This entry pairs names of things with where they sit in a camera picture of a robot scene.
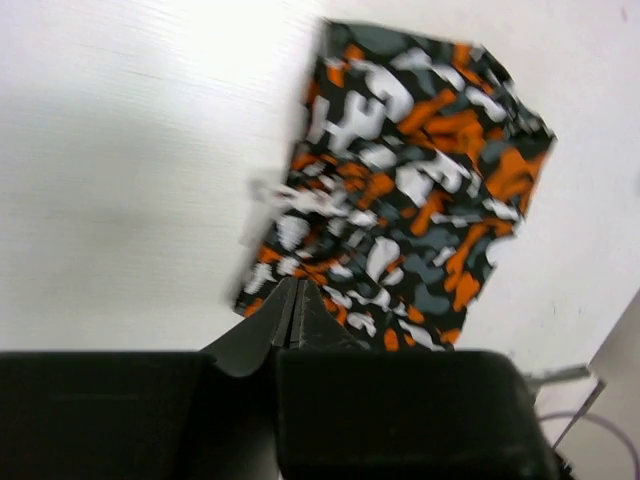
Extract orange camouflage shorts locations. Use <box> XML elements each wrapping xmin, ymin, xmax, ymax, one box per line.
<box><xmin>232</xmin><ymin>21</ymin><xmax>555</xmax><ymax>352</ymax></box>

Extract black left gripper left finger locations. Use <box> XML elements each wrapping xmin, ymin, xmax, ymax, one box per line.
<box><xmin>1</xmin><ymin>279</ymin><xmax>296</xmax><ymax>479</ymax></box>

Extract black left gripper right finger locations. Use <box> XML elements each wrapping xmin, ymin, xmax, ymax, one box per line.
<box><xmin>274</xmin><ymin>281</ymin><xmax>557</xmax><ymax>479</ymax></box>

